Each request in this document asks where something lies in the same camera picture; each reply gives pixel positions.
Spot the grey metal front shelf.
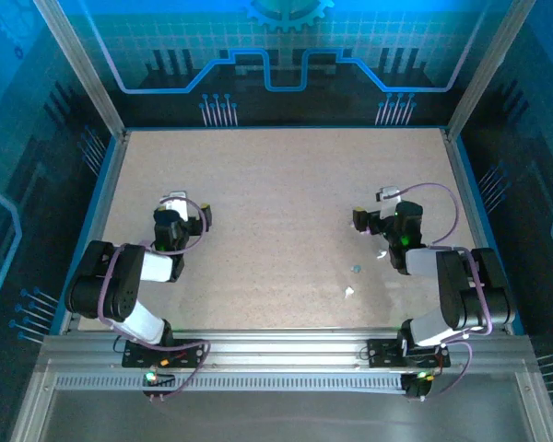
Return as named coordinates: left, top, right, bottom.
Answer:
left=8, top=367, right=553, bottom=442

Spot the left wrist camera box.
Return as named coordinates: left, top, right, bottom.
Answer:
left=159, top=191, right=189, bottom=221

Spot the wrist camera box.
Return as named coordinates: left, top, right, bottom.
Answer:
left=375, top=185, right=403, bottom=220
left=159, top=191, right=189, bottom=221

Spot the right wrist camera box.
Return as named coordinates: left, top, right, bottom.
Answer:
left=375, top=185, right=403, bottom=220

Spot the aluminium side rail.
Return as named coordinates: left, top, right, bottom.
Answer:
left=58, top=129, right=131, bottom=335
left=441, top=127, right=515, bottom=335

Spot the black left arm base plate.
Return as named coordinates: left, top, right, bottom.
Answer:
left=122, top=339, right=207, bottom=369

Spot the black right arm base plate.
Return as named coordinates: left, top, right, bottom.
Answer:
left=367, top=338, right=452, bottom=368

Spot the aluminium front rail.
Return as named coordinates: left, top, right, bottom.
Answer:
left=41, top=327, right=538, bottom=375

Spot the slotted grey cable duct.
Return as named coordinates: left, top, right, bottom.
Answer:
left=53, top=371, right=409, bottom=393

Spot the aluminium frame post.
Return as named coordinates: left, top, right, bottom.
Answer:
left=32, top=0, right=129, bottom=140
left=445, top=0, right=538, bottom=139

